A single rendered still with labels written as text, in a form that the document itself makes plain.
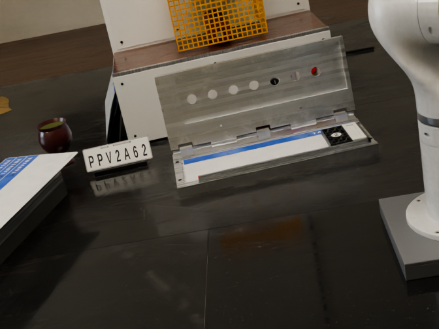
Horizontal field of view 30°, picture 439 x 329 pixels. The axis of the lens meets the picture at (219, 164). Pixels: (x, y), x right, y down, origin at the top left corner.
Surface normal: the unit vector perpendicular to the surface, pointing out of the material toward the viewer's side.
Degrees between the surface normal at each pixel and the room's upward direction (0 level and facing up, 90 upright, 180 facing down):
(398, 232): 1
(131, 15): 90
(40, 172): 0
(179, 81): 81
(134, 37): 90
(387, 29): 90
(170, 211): 0
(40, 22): 90
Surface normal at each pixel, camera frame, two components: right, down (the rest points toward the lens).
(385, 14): -0.71, 0.26
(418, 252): -0.18, -0.90
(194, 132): 0.07, 0.22
